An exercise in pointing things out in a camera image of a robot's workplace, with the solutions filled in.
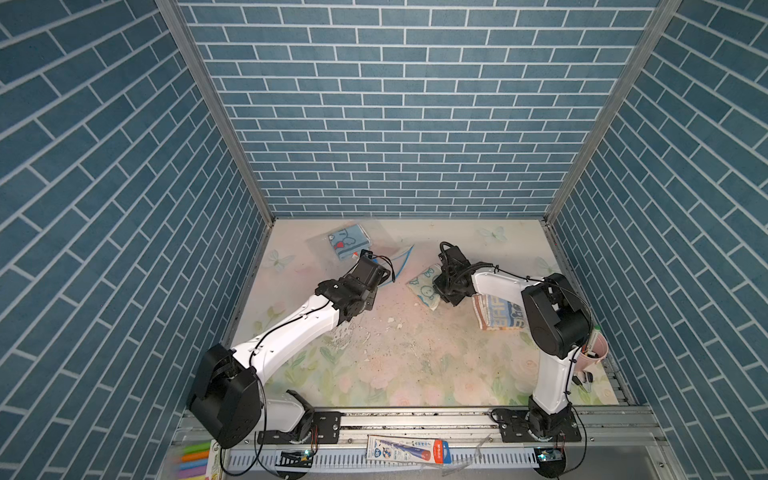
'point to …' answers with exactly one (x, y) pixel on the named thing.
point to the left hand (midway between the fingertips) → (366, 289)
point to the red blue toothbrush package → (408, 449)
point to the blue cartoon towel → (349, 242)
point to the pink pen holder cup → (595, 349)
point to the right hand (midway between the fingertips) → (435, 290)
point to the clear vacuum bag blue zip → (332, 251)
